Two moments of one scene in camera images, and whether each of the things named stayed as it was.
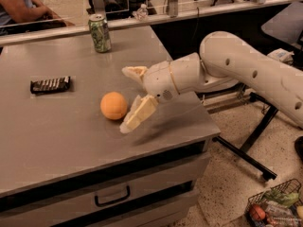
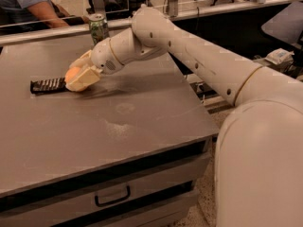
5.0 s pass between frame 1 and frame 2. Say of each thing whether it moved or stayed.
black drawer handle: stayed
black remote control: stayed
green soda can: stayed
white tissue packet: stayed
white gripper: moved
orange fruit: moved
